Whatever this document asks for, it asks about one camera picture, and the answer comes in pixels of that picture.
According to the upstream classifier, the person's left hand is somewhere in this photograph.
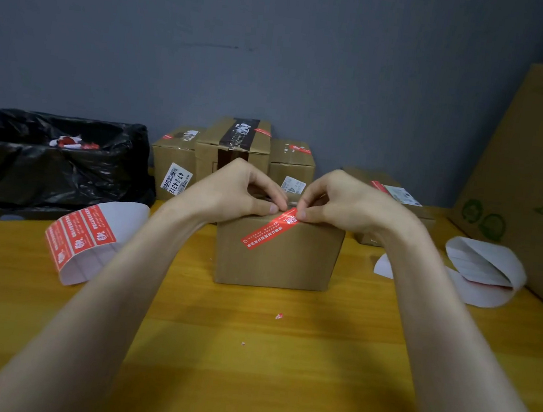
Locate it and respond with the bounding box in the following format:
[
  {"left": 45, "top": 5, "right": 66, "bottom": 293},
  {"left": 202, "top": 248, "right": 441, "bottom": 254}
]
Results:
[{"left": 166, "top": 149, "right": 294, "bottom": 236}]

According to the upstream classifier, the large green printed carton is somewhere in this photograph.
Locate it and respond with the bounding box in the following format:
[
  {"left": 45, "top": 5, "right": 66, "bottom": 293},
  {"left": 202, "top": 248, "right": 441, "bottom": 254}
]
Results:
[{"left": 438, "top": 49, "right": 543, "bottom": 322}]

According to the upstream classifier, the person's left forearm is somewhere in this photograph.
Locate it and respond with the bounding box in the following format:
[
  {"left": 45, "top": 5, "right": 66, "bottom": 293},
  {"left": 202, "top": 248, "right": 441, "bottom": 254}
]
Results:
[{"left": 0, "top": 179, "right": 203, "bottom": 412}]

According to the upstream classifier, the long brown cardboard box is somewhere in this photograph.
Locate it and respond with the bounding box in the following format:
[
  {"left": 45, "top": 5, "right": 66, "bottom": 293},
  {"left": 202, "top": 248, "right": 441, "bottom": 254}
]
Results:
[{"left": 334, "top": 166, "right": 442, "bottom": 254}]

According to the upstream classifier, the red sticker label strip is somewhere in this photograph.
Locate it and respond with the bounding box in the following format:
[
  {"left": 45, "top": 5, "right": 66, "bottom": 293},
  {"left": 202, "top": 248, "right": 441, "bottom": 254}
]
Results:
[{"left": 38, "top": 191, "right": 152, "bottom": 295}]

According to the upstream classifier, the person's right forearm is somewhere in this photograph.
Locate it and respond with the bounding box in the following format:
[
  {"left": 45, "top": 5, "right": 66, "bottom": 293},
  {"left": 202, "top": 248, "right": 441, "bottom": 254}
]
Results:
[{"left": 364, "top": 222, "right": 543, "bottom": 412}]

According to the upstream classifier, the white printed price label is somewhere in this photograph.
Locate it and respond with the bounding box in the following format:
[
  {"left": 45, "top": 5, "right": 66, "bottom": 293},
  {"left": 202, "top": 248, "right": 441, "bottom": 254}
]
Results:
[
  {"left": 159, "top": 161, "right": 195, "bottom": 198},
  {"left": 280, "top": 175, "right": 308, "bottom": 196}
]

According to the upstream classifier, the white barcode label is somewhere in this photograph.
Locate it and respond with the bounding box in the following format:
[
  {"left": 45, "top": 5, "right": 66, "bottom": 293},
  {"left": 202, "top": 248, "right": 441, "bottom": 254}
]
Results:
[{"left": 381, "top": 184, "right": 425, "bottom": 208}]

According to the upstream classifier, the person's right hand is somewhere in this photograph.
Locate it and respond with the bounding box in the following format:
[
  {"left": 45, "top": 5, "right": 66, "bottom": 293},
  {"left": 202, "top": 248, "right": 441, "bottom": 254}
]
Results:
[{"left": 292, "top": 164, "right": 429, "bottom": 252}]

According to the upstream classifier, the small brown cardboard box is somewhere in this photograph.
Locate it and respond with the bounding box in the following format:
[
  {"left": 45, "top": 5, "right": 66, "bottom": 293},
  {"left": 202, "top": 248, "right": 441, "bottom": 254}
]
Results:
[
  {"left": 264, "top": 137, "right": 319, "bottom": 199},
  {"left": 210, "top": 192, "right": 350, "bottom": 299},
  {"left": 145, "top": 123, "right": 206, "bottom": 205}
]

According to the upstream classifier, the black plastic trash bag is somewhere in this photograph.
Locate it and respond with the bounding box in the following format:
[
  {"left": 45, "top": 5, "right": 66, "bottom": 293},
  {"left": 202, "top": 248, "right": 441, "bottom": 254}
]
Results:
[{"left": 0, "top": 106, "right": 165, "bottom": 239}]

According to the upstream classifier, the box with black tape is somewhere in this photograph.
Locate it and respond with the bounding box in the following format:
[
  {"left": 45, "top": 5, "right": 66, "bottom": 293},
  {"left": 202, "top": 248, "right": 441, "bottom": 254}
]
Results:
[{"left": 190, "top": 112, "right": 275, "bottom": 191}]

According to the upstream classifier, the white backing paper strip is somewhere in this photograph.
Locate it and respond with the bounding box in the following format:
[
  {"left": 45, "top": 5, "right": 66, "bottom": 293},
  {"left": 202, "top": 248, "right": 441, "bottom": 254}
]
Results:
[{"left": 371, "top": 226, "right": 532, "bottom": 313}]

